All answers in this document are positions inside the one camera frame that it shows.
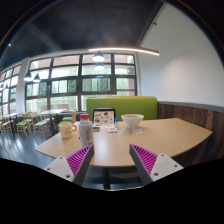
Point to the group of pendant lamps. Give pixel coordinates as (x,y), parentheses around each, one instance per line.
(98,57)

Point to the green upholstered bench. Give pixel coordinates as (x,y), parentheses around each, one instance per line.
(133,106)

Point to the yellow mug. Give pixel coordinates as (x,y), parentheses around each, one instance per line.
(66,131)

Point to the small blue-capped bottle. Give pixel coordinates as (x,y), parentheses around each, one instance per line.
(116,122)

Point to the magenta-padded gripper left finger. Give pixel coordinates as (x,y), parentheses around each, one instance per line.
(60,166)

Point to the black tablet with stickers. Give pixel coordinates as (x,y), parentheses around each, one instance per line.
(104,117)

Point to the long linear ceiling light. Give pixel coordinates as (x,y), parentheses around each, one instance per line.
(133,50)

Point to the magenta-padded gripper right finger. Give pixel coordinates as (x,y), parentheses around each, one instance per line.
(165,165)

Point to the white bowl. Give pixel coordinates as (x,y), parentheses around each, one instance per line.
(132,119)

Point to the group of green-seated wooden chairs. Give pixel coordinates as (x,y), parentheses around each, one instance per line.
(41,123)

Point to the red-capped clear drink bottle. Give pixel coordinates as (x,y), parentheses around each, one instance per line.
(86,131)

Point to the wooden dining table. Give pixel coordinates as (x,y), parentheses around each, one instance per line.
(51,112)

